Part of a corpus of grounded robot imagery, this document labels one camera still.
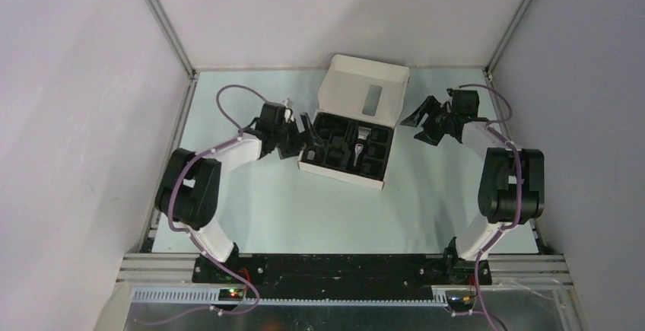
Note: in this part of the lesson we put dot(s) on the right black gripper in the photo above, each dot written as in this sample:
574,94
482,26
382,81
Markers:
430,106

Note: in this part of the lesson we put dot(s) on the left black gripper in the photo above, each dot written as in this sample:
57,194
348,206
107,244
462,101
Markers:
296,147

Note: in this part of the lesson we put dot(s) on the black silver hair clipper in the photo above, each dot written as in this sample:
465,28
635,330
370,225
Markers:
362,136

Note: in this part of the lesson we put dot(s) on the white cardboard kit box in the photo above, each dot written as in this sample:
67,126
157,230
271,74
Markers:
365,90

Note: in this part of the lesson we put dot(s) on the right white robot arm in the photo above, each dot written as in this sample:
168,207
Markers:
512,184

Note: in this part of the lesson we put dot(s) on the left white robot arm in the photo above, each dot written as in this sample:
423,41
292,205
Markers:
188,193

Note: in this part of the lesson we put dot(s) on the black plastic tray insert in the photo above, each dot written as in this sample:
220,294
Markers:
340,134

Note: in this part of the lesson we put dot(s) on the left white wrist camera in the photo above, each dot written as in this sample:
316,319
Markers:
288,110

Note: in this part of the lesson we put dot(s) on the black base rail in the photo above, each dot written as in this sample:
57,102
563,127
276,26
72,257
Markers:
356,277

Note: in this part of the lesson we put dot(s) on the aluminium frame post right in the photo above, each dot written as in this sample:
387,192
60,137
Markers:
508,34

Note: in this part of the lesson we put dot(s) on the aluminium frame post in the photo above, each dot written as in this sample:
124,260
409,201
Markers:
168,30
508,34

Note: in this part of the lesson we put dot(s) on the aluminium frame post left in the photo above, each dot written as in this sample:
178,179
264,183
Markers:
168,30

